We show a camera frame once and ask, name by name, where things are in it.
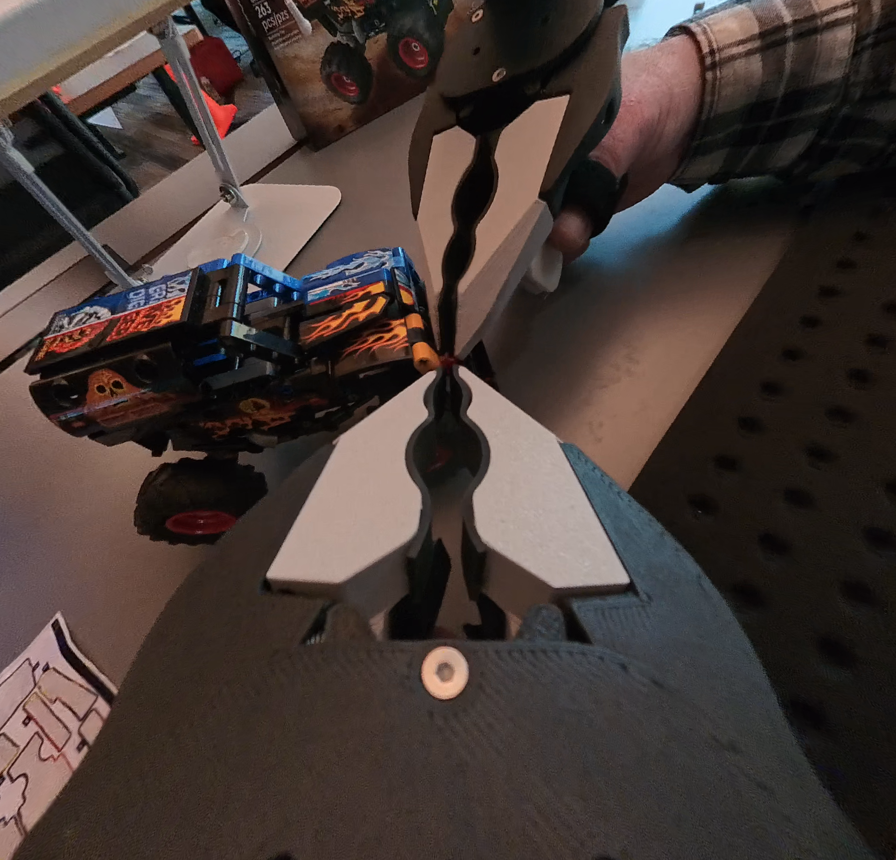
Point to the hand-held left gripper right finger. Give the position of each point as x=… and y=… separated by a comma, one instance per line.
x=546, y=517

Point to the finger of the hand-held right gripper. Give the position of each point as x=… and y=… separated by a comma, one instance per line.
x=518, y=202
x=441, y=188

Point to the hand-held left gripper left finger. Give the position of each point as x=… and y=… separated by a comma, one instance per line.
x=350, y=517

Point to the red rim toy wheel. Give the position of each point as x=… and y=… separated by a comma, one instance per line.
x=441, y=457

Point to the brick-built monster truck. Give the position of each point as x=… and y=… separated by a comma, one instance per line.
x=210, y=314

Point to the grey desk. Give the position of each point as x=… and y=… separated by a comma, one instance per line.
x=630, y=314

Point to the person's right hand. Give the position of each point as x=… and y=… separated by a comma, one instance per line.
x=658, y=110

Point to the monster truck toy box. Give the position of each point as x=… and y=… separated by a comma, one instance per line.
x=315, y=117

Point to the white book stand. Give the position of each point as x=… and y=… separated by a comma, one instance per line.
x=294, y=209

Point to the orange traffic cone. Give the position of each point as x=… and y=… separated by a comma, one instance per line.
x=210, y=114

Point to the red tote bag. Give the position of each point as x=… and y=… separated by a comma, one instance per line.
x=217, y=68

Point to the dark perforated chair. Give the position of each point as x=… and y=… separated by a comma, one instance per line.
x=805, y=454

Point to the wooden table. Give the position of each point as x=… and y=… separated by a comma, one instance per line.
x=126, y=68

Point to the sticker sheet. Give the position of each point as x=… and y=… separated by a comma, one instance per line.
x=42, y=720

